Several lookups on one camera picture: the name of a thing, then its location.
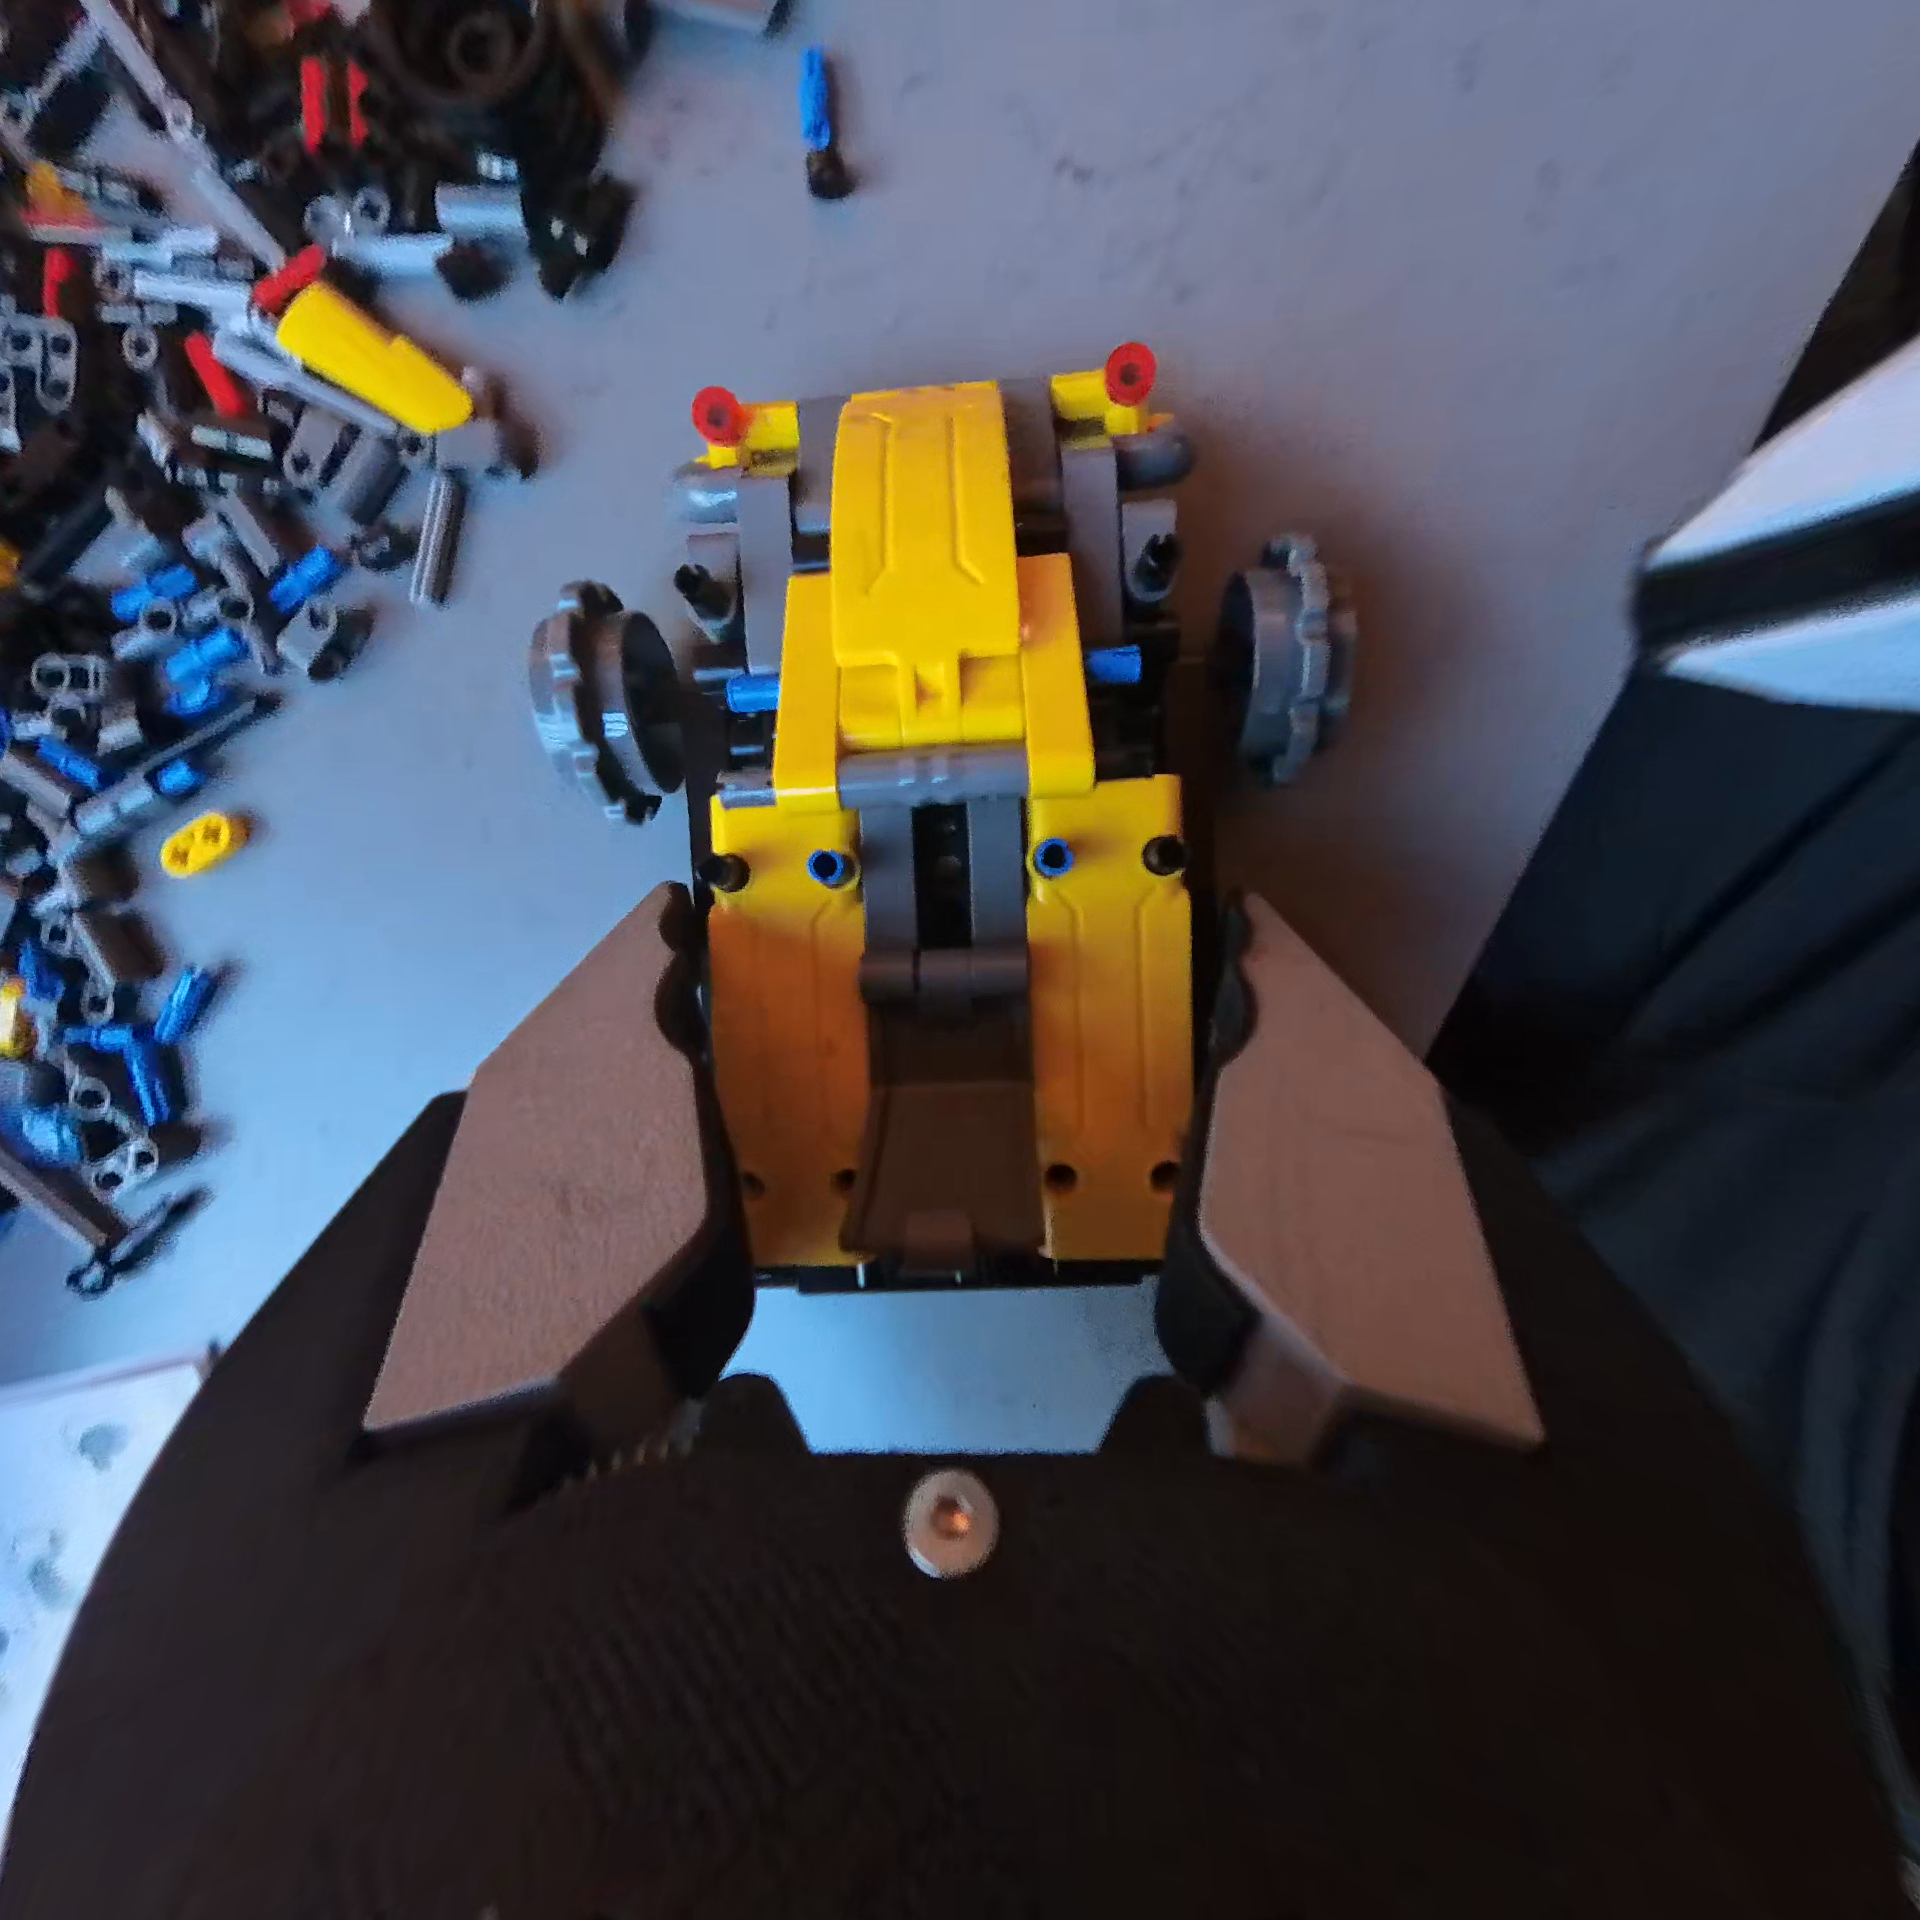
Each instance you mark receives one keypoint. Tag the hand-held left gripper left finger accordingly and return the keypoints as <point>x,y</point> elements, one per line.
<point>556,1171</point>

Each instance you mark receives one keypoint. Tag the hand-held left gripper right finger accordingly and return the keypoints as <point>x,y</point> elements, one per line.
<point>1335,1202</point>

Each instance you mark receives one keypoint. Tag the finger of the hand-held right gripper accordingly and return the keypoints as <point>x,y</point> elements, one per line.
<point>1829,676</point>
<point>1816,494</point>

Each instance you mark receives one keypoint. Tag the yellow toy brick car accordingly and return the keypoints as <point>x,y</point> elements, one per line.
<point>914,570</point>

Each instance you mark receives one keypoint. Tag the small yellow link piece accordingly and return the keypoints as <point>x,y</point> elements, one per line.
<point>201,844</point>

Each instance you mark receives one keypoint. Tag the pile of small brick parts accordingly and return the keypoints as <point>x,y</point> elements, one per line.
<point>149,451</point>

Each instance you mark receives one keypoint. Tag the yellow curved panel piece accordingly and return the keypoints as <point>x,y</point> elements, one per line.
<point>368,357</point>

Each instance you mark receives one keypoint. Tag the blue connector pin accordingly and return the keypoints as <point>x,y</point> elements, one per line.
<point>815,92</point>

